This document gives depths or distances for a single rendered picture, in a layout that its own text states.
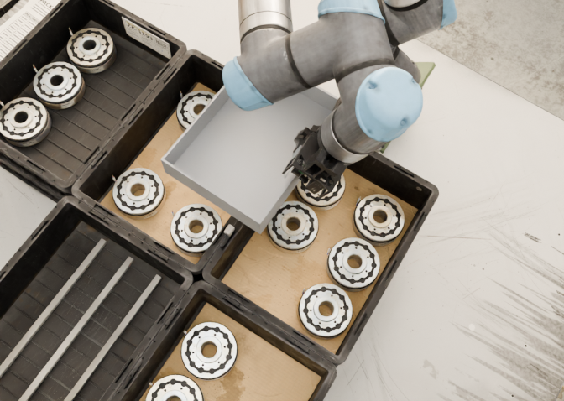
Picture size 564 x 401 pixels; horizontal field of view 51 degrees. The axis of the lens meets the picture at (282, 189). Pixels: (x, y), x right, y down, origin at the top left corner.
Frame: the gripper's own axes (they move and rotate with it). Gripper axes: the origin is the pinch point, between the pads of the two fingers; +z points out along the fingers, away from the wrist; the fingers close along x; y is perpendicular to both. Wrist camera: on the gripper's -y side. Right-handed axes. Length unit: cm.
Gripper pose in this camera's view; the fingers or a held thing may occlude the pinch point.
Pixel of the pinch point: (305, 164)
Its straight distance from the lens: 100.8
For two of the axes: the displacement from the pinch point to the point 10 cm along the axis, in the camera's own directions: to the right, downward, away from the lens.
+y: -5.0, 7.9, -3.5
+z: -2.9, 2.3, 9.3
